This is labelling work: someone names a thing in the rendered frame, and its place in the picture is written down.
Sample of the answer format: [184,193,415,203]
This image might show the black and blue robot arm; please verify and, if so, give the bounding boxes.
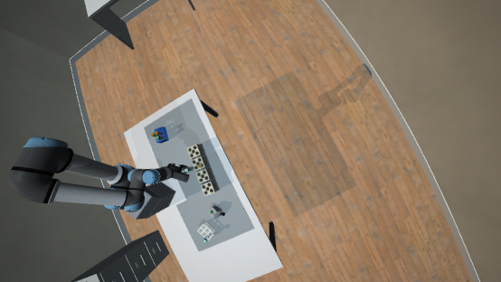
[7,136,172,212]

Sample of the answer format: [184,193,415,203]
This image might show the white bucket adapter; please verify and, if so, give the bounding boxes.
[187,144,204,159]
[191,156,209,171]
[196,167,213,183]

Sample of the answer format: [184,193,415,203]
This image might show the grey tube rack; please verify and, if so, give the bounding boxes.
[198,221,215,239]

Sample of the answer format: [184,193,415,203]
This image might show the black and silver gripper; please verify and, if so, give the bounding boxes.
[164,164,188,179]

